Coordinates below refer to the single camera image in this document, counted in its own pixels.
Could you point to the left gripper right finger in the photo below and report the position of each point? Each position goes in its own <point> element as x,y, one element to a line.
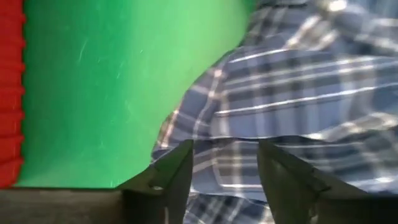
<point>289,193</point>

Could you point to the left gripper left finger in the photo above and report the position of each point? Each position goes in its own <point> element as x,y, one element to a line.
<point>161,186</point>

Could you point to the blue plaid shirt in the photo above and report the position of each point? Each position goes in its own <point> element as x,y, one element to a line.
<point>295,93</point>

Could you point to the red plastic laundry bin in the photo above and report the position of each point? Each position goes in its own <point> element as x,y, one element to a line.
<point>9,93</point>

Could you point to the green table mat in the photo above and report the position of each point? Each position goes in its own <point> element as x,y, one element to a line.
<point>93,93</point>

